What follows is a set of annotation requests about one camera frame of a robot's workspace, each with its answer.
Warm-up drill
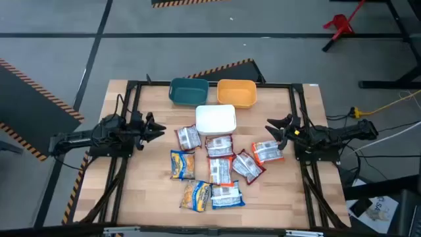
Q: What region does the yellow extension cord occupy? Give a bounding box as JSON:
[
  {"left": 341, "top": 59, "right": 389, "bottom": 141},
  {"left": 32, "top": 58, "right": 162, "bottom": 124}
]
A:
[{"left": 350, "top": 89, "right": 421, "bottom": 119}]

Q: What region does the blue ramen noodle packet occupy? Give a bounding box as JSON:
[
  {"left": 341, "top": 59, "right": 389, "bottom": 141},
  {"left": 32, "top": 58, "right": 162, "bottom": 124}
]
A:
[
  {"left": 179, "top": 180, "right": 212, "bottom": 213},
  {"left": 170, "top": 149, "right": 196, "bottom": 181},
  {"left": 210, "top": 180, "right": 246, "bottom": 210}
]

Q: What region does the red floor stand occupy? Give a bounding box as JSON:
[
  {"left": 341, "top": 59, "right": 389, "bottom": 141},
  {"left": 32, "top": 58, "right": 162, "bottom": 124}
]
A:
[{"left": 322, "top": 0, "right": 366, "bottom": 53}]

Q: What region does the dark red ramen packet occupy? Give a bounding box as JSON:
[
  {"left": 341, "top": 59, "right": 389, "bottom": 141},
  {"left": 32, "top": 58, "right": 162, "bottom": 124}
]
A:
[
  {"left": 205, "top": 134, "right": 235, "bottom": 158},
  {"left": 174, "top": 124, "right": 202, "bottom": 151},
  {"left": 232, "top": 149, "right": 266, "bottom": 186}
]

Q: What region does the silver metal bracket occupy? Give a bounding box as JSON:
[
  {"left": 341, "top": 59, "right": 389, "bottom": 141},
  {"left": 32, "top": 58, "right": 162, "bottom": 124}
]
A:
[
  {"left": 285, "top": 230, "right": 325, "bottom": 237},
  {"left": 103, "top": 226, "right": 141, "bottom": 235}
]

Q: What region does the teal plastic bin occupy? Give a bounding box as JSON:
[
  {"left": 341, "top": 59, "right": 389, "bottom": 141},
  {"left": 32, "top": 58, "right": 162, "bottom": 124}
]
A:
[{"left": 168, "top": 77, "right": 210, "bottom": 107}]

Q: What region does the black equipment case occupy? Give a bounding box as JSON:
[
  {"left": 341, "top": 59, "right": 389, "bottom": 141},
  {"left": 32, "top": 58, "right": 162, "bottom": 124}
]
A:
[{"left": 387, "top": 189, "right": 421, "bottom": 237}]

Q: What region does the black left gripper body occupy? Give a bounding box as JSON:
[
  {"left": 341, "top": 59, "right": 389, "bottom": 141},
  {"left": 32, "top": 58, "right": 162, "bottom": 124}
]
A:
[{"left": 130, "top": 111, "right": 149, "bottom": 151}]

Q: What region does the white printed paper sheet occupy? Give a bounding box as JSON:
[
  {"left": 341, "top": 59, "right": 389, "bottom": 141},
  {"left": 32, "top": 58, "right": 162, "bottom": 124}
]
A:
[{"left": 345, "top": 196, "right": 399, "bottom": 234}]

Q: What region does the yellow-orange plastic bin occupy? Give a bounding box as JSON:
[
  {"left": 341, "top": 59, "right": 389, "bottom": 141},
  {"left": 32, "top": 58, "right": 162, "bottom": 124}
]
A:
[{"left": 216, "top": 78, "right": 258, "bottom": 109}]

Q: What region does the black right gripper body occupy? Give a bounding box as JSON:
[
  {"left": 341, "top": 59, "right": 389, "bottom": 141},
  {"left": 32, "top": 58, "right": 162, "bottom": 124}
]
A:
[{"left": 287, "top": 114, "right": 309, "bottom": 149}]

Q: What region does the grey metal leg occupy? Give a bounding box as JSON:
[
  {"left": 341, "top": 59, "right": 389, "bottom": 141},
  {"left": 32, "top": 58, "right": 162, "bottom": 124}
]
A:
[{"left": 0, "top": 140, "right": 24, "bottom": 155}]

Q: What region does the orange ramen packet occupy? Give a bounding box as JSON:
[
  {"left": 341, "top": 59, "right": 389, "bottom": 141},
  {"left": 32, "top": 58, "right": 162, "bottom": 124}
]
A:
[
  {"left": 208, "top": 156, "right": 234, "bottom": 186},
  {"left": 251, "top": 140, "right": 285, "bottom": 165}
]

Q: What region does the black metal table frame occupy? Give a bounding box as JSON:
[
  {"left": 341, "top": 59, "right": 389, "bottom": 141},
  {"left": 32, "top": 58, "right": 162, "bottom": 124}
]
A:
[{"left": 80, "top": 74, "right": 351, "bottom": 231}]

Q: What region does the black hazard-striped floor mat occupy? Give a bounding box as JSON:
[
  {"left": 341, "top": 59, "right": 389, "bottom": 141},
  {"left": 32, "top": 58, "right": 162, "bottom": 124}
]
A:
[
  {"left": 186, "top": 58, "right": 266, "bottom": 84},
  {"left": 0, "top": 58, "right": 85, "bottom": 162},
  {"left": 151, "top": 0, "right": 228, "bottom": 9}
]

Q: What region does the black desk leg frame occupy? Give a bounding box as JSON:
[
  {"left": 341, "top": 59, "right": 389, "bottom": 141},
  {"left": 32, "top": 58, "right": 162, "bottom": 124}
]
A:
[{"left": 358, "top": 0, "right": 421, "bottom": 90}]

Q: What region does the black floor beam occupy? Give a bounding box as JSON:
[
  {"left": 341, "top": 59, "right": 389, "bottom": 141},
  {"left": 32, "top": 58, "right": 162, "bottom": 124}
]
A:
[{"left": 343, "top": 174, "right": 421, "bottom": 201}]

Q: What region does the white cable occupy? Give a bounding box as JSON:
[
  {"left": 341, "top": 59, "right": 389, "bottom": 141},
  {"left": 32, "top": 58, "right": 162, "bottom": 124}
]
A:
[{"left": 347, "top": 121, "right": 421, "bottom": 154}]

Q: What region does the white plastic bin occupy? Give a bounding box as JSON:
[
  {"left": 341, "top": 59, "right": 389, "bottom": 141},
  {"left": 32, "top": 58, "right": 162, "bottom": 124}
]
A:
[{"left": 195, "top": 104, "right": 237, "bottom": 136}]

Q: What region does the black flat device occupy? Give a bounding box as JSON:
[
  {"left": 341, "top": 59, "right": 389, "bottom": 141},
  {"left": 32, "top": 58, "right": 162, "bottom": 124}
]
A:
[{"left": 349, "top": 198, "right": 373, "bottom": 218}]

